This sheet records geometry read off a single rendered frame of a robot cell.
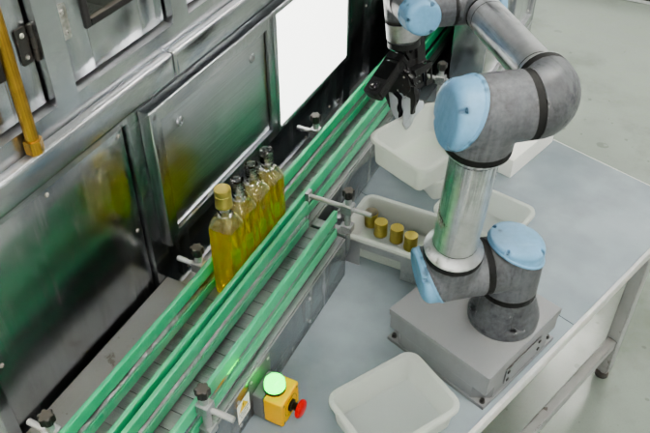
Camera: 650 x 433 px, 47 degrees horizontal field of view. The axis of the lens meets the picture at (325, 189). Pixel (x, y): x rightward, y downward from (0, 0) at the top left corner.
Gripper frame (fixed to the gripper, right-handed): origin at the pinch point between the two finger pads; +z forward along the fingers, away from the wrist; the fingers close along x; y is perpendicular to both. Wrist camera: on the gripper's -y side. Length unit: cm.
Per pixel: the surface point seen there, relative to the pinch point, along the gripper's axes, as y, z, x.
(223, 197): -48.3, -4.4, 4.9
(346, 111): 14.4, 11.8, 32.8
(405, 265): -9.2, 32.4, -6.1
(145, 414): -82, 18, -8
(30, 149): -80, -30, 5
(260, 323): -53, 19, -6
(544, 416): 21, 97, -28
